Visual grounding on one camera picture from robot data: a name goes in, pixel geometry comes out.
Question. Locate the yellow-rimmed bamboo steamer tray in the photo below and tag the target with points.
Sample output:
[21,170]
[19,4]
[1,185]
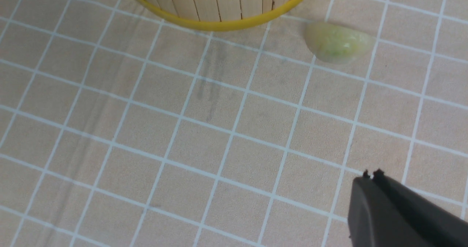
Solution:
[219,15]

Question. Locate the green-tinted dumpling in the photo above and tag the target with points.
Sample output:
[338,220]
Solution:
[336,44]

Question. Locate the beige checkered tablecloth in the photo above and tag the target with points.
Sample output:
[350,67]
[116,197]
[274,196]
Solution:
[121,129]

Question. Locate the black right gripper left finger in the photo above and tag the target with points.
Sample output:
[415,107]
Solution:
[374,221]

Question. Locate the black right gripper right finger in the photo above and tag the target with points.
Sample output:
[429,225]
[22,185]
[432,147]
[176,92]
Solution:
[434,224]

